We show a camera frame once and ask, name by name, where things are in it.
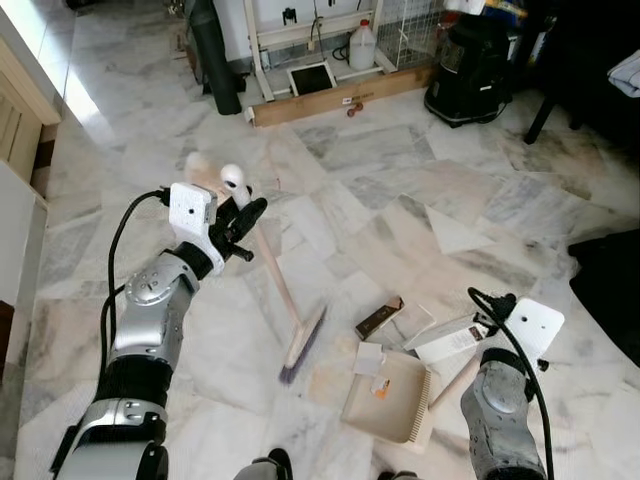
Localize robot left leg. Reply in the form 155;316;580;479
235;448;293;480

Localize beige broom with purple bristles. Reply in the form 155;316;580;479
219;164;329;387

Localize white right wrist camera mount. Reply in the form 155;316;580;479
505;297;566;363

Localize pale folded cloth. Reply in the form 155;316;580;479
606;52;640;99

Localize dark brown flat box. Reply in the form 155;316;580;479
355;296;405;341

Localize black bag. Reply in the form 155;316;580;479
567;230;640;366

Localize louvered wooden door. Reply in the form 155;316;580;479
0;40;63;186

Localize black vacuum cleaner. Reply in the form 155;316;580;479
424;12;513;128

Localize white toilet paper pack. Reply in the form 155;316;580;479
445;0;488;16

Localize beige long-handled dustpan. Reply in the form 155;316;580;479
340;350;483;447

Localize white framed tablet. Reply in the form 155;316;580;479
287;60;337;98

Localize black chair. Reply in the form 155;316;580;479
525;0;640;146

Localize white wire cage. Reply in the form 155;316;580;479
375;0;451;71

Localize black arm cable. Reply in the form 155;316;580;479
100;188;173;371
468;287;556;480

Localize white plastic jug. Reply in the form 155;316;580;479
348;18;379;71

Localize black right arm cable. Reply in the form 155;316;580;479
468;287;556;480

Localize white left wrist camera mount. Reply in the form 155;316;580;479
168;183;221;276

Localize black rolled mat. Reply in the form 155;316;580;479
190;0;244;116

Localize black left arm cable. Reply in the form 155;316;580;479
100;188;173;371

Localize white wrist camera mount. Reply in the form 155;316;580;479
505;297;566;363
168;183;221;276

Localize blue and yellow package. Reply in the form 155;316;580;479
485;0;529;26

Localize white printed carton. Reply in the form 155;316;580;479
413;315;491;363

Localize long wooden plank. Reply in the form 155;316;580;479
247;65;438;128

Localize white legged wooden table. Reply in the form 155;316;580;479
243;0;446;103

